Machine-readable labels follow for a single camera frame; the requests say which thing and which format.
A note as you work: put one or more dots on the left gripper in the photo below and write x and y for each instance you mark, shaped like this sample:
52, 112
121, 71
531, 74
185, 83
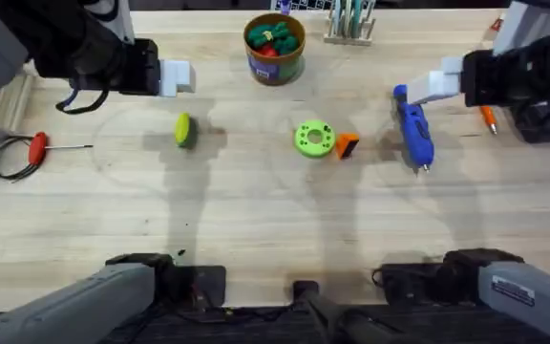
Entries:
89, 52

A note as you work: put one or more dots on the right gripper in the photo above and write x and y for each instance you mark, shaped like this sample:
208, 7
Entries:
518, 71

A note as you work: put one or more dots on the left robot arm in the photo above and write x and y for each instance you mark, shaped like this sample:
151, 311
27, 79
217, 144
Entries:
65, 306

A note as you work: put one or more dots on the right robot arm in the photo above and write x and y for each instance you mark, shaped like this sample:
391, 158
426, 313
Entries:
533, 296

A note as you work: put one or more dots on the yellow green toy vegetable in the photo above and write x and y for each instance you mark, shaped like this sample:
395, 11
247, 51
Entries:
183, 130

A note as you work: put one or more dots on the orange pen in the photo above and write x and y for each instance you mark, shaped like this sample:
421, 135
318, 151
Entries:
488, 118

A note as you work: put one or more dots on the small red box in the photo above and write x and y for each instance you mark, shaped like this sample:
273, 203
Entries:
497, 24

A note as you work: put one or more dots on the left wrist upright flat plate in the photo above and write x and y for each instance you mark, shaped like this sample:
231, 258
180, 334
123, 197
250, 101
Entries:
120, 19

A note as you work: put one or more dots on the wrist upright flat plate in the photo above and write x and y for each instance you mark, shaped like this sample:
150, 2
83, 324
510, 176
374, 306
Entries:
120, 19
525, 26

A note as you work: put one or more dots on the right wrist upright flat plate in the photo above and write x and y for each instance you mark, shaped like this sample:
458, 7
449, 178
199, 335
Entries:
525, 26

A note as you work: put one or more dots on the brown tub with toys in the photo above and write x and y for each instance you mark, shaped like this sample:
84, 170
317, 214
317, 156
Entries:
275, 52

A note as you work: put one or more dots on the orange ribbed wedge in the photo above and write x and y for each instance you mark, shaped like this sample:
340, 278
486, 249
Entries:
345, 145

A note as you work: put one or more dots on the green disc with holes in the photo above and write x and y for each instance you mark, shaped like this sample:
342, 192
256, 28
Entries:
303, 143

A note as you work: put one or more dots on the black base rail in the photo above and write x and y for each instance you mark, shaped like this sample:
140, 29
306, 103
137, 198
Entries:
447, 329

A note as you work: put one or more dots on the black stand post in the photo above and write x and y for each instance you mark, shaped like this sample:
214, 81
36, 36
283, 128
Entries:
318, 306

